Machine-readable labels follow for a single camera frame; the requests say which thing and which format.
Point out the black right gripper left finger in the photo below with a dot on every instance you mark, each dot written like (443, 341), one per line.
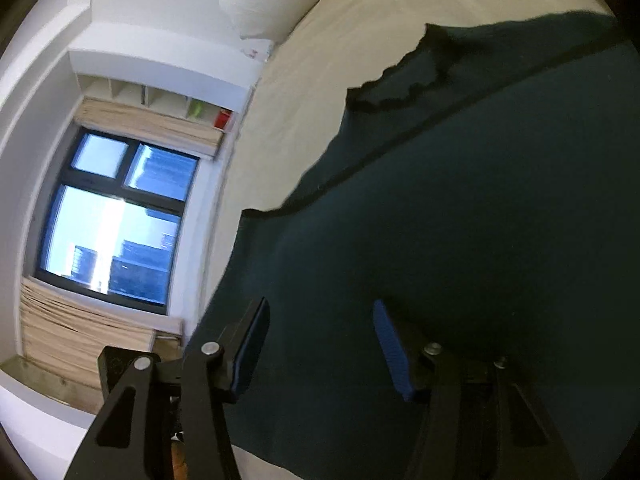
(149, 402)

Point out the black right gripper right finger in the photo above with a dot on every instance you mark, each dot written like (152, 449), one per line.
(450, 409)

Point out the dark green knit garment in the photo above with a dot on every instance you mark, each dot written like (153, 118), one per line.
(577, 343)

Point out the beige curtain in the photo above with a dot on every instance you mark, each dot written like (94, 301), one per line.
(63, 332)

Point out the black framed window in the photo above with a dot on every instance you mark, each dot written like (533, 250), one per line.
(114, 219)

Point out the red box on shelf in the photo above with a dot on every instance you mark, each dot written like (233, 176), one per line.
(222, 119)

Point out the green item on shelf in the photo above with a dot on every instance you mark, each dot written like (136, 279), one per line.
(196, 109)

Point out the beige bed sheet mattress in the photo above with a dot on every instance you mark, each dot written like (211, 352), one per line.
(300, 100)

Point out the white wall shelf niche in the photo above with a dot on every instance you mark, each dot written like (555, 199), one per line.
(159, 86)

